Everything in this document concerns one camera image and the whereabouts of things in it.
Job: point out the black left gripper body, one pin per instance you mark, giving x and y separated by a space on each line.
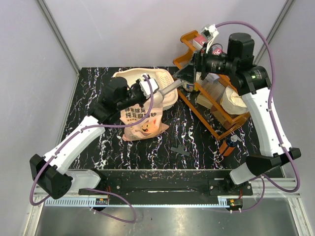
135 96

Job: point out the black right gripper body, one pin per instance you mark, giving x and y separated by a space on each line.
210 63

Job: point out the clear plastic scoop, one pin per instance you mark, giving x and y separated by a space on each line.
159 95

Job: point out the pink cat litter bag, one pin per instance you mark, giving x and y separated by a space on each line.
150 127

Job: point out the black plastic clip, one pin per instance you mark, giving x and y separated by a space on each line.
180 149

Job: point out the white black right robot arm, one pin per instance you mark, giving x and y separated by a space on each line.
254 87

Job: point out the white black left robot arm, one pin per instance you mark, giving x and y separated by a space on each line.
51 171

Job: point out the red white toothpaste box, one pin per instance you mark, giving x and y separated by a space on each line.
200 40

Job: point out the beige plastic litter box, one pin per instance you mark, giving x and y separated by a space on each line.
162 77

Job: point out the clear plastic packet stack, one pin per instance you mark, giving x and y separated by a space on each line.
212 86

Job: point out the light wooden block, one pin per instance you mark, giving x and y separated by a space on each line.
205 102

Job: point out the orange wooden rack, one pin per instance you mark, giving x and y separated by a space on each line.
219 122

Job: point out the beige cloth bag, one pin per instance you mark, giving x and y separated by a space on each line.
232 103

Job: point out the orange blue bottle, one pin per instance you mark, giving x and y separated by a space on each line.
229 145

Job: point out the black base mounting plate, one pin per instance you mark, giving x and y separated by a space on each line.
153 188

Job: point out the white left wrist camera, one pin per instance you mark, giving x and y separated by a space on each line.
148 85

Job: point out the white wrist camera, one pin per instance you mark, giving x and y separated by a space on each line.
148 85
209 32

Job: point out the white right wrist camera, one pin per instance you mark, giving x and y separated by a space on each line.
209 32

